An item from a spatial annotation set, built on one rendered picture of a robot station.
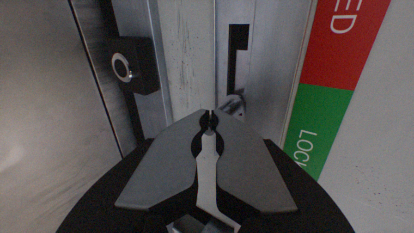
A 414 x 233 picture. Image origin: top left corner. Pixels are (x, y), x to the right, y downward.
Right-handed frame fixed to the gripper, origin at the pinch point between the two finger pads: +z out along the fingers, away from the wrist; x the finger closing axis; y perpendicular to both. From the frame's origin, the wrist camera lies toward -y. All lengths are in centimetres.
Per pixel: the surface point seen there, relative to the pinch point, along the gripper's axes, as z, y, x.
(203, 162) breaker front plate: 6.9, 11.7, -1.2
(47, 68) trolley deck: 5.9, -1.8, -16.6
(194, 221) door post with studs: 8.2, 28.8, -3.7
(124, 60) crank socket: 7.1, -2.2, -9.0
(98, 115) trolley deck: 8.4, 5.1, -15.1
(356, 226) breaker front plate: -1.6, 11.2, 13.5
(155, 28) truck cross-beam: 8.8, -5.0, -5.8
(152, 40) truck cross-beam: 8.6, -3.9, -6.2
